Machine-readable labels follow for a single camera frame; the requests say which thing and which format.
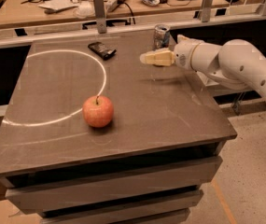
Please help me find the grey drawer cabinet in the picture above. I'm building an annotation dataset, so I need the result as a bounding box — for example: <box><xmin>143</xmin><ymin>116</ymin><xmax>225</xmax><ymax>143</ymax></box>
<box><xmin>0</xmin><ymin>31</ymin><xmax>236</xmax><ymax>224</ymax></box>

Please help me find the silver blue redbull can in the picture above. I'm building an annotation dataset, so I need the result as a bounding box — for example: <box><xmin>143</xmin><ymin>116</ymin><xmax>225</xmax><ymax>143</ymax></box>
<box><xmin>153</xmin><ymin>24</ymin><xmax>170</xmax><ymax>49</ymax></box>

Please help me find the wooden background desk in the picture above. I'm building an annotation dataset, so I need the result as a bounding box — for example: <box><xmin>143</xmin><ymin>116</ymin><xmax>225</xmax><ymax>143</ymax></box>
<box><xmin>0</xmin><ymin>0</ymin><xmax>230</xmax><ymax>31</ymax></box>

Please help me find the dark snack bar packet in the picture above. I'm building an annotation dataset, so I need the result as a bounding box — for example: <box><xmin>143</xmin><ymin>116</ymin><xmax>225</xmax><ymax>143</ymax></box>
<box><xmin>88</xmin><ymin>42</ymin><xmax>116</xmax><ymax>61</ymax></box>

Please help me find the red apple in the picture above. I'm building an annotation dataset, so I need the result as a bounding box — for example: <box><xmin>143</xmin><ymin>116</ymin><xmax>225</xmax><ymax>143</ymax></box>
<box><xmin>82</xmin><ymin>96</ymin><xmax>114</xmax><ymax>128</ymax></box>

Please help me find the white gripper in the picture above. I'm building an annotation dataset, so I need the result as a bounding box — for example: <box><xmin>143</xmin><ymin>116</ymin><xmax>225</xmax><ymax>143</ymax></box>
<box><xmin>140</xmin><ymin>35</ymin><xmax>203</xmax><ymax>70</ymax></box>

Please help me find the white paper stack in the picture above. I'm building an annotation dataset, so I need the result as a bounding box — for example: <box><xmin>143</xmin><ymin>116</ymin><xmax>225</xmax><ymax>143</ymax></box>
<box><xmin>38</xmin><ymin>0</ymin><xmax>79</xmax><ymax>10</ymax></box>

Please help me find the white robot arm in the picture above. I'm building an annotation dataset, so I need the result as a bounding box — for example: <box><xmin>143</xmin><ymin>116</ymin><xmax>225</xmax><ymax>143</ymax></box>
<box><xmin>140</xmin><ymin>35</ymin><xmax>266</xmax><ymax>102</ymax></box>

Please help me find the metal rail frame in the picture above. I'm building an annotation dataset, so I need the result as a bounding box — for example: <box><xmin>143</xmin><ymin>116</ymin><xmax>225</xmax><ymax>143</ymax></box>
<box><xmin>0</xmin><ymin>0</ymin><xmax>266</xmax><ymax>48</ymax></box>

